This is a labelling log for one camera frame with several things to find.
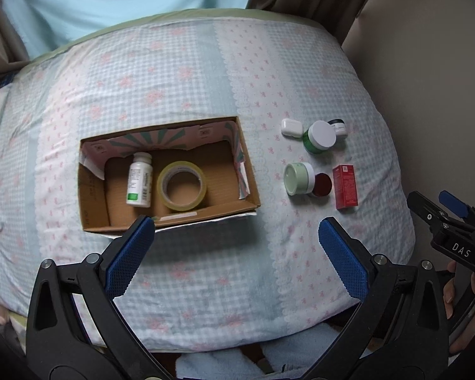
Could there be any dark red round lid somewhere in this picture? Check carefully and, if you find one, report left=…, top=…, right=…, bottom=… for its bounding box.
left=312, top=173, right=333, bottom=197

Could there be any clear packing tape roll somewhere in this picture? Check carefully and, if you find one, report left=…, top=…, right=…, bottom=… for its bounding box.
left=156, top=161, right=208, bottom=212

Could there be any checkered floral quilt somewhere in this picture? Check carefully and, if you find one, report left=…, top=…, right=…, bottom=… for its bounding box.
left=0, top=16, right=416, bottom=355

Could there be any small dark jar white label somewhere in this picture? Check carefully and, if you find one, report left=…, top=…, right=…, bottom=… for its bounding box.
left=328, top=118, right=348, bottom=140

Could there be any cardboard box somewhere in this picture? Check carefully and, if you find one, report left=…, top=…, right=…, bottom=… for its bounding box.
left=78, top=116, right=262, bottom=233

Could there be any green jar with white lid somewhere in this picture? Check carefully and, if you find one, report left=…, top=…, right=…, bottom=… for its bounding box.
left=303, top=120, right=337, bottom=155

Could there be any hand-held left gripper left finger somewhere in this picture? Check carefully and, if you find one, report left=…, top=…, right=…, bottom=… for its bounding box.
left=26, top=215, right=171, bottom=365

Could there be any light blue cloth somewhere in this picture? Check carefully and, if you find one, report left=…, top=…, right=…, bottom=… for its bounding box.
left=0, top=0, right=268, bottom=57

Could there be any light blue towel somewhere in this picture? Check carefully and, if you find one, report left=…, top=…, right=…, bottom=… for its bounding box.
left=174, top=320, right=346, bottom=379

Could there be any white earbuds case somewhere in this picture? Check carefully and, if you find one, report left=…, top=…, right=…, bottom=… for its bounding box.
left=281, top=118, right=304, bottom=139

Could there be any beige curtain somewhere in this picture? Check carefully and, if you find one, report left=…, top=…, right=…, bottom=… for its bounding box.
left=0, top=0, right=29, bottom=80

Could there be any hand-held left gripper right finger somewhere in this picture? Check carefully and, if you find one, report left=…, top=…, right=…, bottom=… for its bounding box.
left=313, top=216, right=453, bottom=369

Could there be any white pill bottle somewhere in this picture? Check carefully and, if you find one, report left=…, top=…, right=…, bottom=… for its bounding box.
left=126, top=152, right=154, bottom=207

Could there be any pale green cream jar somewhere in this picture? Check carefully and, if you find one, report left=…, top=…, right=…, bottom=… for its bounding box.
left=284, top=162, right=316, bottom=196

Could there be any red carton box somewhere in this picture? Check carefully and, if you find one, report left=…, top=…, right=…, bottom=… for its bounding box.
left=332, top=164, right=359, bottom=209

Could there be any person's right hand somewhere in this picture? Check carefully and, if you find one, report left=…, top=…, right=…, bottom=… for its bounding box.
left=442, top=261, right=475, bottom=319

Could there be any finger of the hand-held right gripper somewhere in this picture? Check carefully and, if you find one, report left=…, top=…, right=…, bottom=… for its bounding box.
left=406, top=191, right=446, bottom=229
left=439, top=190, right=475, bottom=231

